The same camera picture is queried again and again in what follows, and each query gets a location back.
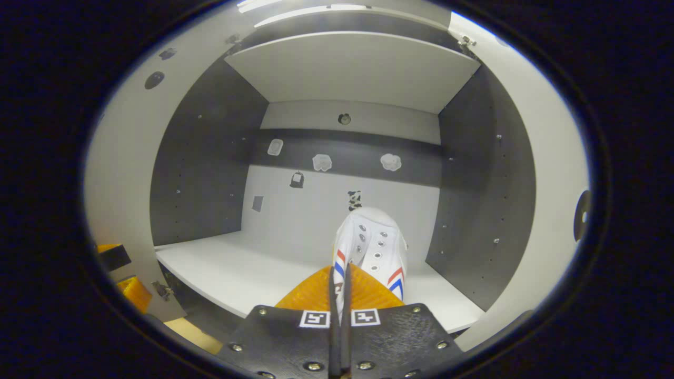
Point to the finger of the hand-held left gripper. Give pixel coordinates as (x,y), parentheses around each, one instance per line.
(113,258)
(137,295)

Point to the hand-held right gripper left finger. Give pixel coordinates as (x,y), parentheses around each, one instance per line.
(284,342)

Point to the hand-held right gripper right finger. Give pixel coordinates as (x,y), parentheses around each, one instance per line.
(395,342)

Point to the white cabinet door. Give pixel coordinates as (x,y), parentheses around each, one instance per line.
(126,158)
(558,158)

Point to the white striped canvas shoe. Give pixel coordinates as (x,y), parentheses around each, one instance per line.
(374,231)

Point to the white shoe cabinet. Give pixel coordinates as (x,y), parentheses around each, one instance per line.
(210,158)

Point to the white cabinet shelf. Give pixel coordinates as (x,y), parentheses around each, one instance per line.
(353,68)

